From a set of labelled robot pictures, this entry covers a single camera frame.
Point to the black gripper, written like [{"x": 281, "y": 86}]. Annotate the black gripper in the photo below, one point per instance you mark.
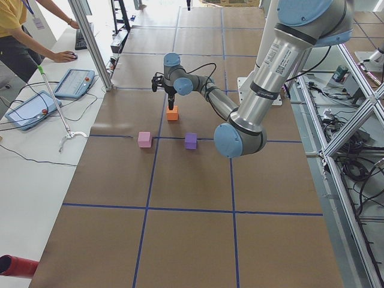
[{"x": 170, "y": 90}]

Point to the orange foam cube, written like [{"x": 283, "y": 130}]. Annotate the orange foam cube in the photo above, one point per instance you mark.
[{"x": 172, "y": 115}]

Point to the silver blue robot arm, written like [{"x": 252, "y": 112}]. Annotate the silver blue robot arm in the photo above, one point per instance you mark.
[{"x": 295, "y": 27}]

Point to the person's hand on mouse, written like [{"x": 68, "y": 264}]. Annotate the person's hand on mouse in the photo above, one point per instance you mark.
[{"x": 62, "y": 57}]

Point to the purple foam cube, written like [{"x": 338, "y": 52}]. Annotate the purple foam cube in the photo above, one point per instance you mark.
[{"x": 190, "y": 141}]

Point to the pink foam cube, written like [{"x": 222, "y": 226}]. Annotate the pink foam cube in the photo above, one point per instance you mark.
[{"x": 144, "y": 139}]

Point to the blue teach pendant far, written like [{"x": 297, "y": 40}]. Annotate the blue teach pendant far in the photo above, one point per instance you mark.
[{"x": 74, "y": 83}]

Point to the blue teach pendant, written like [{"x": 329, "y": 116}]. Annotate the blue teach pendant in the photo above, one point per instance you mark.
[
  {"x": 32, "y": 111},
  {"x": 74, "y": 83}
]

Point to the black keyboard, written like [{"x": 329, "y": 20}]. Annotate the black keyboard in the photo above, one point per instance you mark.
[{"x": 80, "y": 43}]

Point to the reacher grabber stick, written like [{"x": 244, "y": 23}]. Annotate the reacher grabber stick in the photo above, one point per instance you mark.
[{"x": 70, "y": 134}]

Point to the blue teach pendant near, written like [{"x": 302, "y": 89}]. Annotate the blue teach pendant near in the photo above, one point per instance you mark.
[{"x": 32, "y": 111}]

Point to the person in yellow shirt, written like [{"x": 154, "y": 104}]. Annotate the person in yellow shirt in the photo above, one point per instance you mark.
[{"x": 19, "y": 51}]

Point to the green power supply box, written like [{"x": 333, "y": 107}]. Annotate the green power supply box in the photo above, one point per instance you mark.
[{"x": 340, "y": 73}]

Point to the red cylinder object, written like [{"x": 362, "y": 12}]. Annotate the red cylinder object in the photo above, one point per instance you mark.
[{"x": 13, "y": 266}]

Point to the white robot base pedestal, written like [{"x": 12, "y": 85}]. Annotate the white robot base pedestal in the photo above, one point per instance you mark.
[{"x": 244, "y": 89}]

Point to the aluminium frame post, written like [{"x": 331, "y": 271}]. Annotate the aluminium frame post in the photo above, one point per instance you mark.
[{"x": 82, "y": 20}]

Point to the aluminium frame rail right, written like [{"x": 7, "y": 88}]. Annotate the aluminium frame rail right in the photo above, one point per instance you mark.
[{"x": 341, "y": 125}]

